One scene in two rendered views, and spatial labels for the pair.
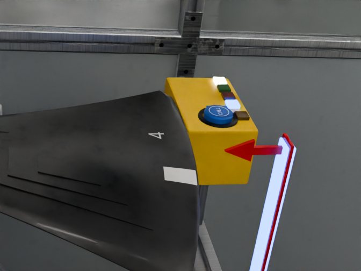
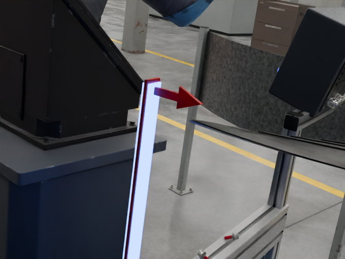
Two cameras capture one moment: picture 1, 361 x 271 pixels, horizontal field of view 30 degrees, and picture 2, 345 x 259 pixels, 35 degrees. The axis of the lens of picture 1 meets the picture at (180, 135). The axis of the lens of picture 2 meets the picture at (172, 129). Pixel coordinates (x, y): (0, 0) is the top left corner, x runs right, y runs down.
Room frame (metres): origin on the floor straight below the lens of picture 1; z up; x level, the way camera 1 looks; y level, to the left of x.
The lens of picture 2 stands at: (0.93, 0.32, 1.32)
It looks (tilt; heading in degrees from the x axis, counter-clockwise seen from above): 18 degrees down; 227
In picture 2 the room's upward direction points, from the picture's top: 8 degrees clockwise
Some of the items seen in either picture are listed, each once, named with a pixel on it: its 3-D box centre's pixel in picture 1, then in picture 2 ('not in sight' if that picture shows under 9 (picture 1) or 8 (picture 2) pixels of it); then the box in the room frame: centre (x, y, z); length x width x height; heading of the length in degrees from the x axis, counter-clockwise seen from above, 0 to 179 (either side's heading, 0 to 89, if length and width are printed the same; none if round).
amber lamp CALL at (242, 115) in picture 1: (242, 115); not in sight; (0.82, -0.08, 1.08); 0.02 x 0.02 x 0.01; 16
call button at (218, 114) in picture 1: (218, 115); not in sight; (0.81, -0.05, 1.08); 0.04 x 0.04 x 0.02
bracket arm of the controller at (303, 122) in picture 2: not in sight; (311, 112); (-0.04, -0.29, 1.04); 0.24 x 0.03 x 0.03; 16
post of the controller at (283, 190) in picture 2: not in sight; (285, 160); (0.06, -0.26, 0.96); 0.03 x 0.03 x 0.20; 16
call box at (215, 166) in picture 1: (205, 132); not in sight; (0.85, -0.04, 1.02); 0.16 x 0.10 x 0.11; 16
